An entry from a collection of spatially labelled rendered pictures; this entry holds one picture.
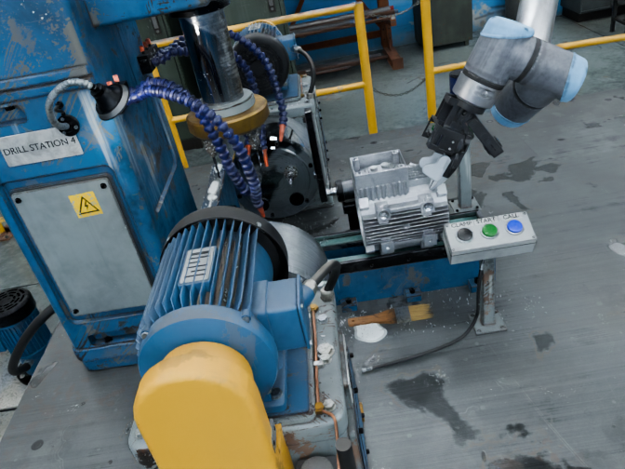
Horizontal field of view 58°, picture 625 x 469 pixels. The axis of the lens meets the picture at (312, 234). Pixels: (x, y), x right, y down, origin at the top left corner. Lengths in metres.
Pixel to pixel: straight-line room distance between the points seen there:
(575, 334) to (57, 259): 1.12
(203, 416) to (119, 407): 0.80
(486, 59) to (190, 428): 0.87
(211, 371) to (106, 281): 0.77
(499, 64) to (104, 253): 0.89
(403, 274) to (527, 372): 0.37
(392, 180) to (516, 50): 0.37
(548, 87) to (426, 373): 0.63
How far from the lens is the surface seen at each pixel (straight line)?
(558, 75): 1.22
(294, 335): 0.69
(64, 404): 1.48
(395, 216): 1.30
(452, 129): 1.23
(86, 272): 1.31
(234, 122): 1.18
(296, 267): 1.02
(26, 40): 1.13
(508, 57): 1.19
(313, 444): 0.77
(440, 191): 1.30
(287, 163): 1.54
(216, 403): 0.59
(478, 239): 1.18
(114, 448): 1.32
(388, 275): 1.41
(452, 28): 6.12
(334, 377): 0.78
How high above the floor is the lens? 1.72
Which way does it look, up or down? 32 degrees down
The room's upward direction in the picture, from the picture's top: 12 degrees counter-clockwise
